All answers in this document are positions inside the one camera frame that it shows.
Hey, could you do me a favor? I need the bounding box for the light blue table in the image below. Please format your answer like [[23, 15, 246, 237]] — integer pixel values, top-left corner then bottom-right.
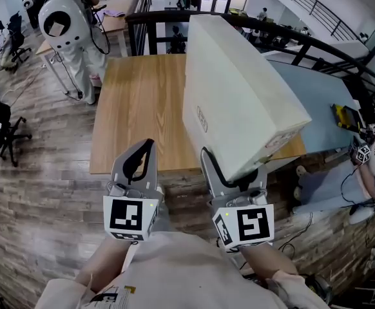
[[264, 59, 369, 156]]

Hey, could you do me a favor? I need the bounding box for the white item box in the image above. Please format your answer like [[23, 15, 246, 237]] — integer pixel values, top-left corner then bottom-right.
[[182, 14, 313, 182]]

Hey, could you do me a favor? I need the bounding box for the black metal railing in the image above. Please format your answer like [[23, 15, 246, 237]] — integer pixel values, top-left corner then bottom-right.
[[124, 10, 375, 118]]

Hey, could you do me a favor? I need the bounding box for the black floor cable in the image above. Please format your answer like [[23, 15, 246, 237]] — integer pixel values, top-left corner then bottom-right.
[[276, 210, 314, 254]]

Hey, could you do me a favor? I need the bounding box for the person's left forearm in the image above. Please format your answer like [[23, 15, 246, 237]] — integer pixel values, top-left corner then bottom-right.
[[73, 236, 133, 295]]

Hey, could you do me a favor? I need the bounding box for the person's right forearm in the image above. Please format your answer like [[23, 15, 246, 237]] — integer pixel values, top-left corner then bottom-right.
[[238, 242, 300, 283]]

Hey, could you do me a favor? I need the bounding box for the wooden table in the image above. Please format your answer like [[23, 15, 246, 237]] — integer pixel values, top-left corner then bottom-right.
[[89, 53, 308, 176]]

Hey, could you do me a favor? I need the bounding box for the yellow and black device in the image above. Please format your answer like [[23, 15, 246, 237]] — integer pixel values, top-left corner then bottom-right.
[[330, 102, 363, 133]]

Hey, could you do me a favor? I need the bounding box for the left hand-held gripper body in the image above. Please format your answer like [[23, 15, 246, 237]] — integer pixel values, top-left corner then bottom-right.
[[102, 179, 166, 243]]

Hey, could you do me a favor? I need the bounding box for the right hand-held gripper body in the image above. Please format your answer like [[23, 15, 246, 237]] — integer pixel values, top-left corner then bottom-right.
[[206, 187, 275, 254]]

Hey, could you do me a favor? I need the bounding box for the white round backpack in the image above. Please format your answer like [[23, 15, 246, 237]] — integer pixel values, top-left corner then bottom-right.
[[37, 0, 91, 52]]

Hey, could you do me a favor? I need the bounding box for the person's white shirt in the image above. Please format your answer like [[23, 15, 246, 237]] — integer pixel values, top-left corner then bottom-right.
[[34, 229, 332, 309]]

